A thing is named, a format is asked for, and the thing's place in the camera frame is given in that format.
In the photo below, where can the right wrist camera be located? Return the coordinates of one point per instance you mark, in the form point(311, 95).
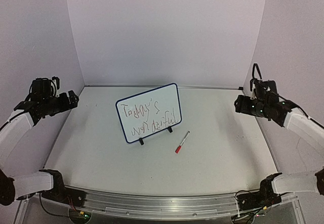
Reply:
point(254, 88)

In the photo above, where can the white marker pen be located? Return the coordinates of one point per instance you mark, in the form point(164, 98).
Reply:
point(184, 139)

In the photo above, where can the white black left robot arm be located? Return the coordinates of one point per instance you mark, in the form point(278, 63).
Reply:
point(42, 100)

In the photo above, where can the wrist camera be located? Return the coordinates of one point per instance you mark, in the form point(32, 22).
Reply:
point(55, 86)
point(254, 88)

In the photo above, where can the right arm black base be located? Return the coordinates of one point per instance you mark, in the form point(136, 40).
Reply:
point(265, 196)

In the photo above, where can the rear aluminium table trim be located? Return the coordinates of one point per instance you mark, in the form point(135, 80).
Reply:
point(241, 88)

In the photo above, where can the red marker cap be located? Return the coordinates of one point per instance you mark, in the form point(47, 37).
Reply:
point(178, 149)

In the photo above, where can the blue-framed whiteboard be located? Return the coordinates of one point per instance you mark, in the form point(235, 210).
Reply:
point(145, 114)

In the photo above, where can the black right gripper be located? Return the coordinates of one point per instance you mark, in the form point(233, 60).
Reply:
point(240, 105)

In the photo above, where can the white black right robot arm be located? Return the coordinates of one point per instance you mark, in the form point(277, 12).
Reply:
point(265, 102)

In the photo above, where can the aluminium front rail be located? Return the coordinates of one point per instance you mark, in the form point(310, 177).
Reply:
point(95, 206)

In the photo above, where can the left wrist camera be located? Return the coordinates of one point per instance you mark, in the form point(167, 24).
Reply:
point(55, 86)

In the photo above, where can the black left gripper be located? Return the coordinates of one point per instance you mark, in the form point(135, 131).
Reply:
point(66, 105)

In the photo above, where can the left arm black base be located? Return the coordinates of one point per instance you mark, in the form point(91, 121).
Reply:
point(62, 194)

